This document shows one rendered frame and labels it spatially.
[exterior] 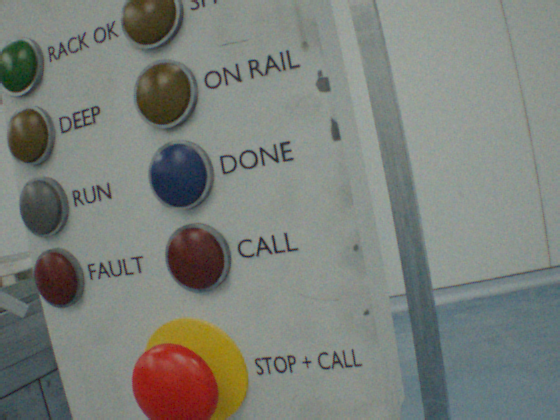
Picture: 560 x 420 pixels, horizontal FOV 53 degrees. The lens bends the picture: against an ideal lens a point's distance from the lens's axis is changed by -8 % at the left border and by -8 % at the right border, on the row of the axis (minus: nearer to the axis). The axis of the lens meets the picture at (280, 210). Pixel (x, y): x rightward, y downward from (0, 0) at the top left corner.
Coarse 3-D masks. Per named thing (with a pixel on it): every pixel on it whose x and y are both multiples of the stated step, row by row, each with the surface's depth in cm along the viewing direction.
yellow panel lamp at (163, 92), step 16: (160, 64) 25; (144, 80) 25; (160, 80) 25; (176, 80) 24; (144, 96) 25; (160, 96) 25; (176, 96) 25; (144, 112) 25; (160, 112) 25; (176, 112) 25
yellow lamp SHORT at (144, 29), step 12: (132, 0) 25; (144, 0) 25; (156, 0) 24; (168, 0) 24; (132, 12) 25; (144, 12) 25; (156, 12) 24; (168, 12) 24; (132, 24) 25; (144, 24) 25; (156, 24) 24; (168, 24) 24; (132, 36) 25; (144, 36) 25; (156, 36) 25
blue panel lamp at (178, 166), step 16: (176, 144) 25; (160, 160) 25; (176, 160) 25; (192, 160) 25; (160, 176) 25; (176, 176) 25; (192, 176) 25; (160, 192) 25; (176, 192) 25; (192, 192) 25
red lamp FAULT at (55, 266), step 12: (48, 264) 28; (60, 264) 28; (36, 276) 28; (48, 276) 28; (60, 276) 28; (72, 276) 28; (48, 288) 28; (60, 288) 28; (72, 288) 28; (48, 300) 28; (60, 300) 28
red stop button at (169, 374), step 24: (144, 360) 24; (168, 360) 24; (192, 360) 24; (144, 384) 24; (168, 384) 24; (192, 384) 24; (216, 384) 24; (144, 408) 25; (168, 408) 24; (192, 408) 24
